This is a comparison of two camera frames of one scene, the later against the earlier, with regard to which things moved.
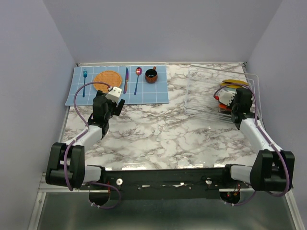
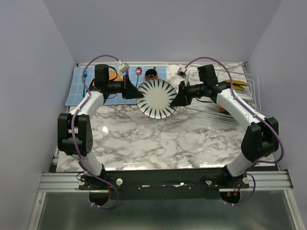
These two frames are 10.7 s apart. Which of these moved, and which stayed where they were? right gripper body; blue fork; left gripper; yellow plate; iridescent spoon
Moved: left gripper; right gripper body
Stayed: yellow plate; iridescent spoon; blue fork
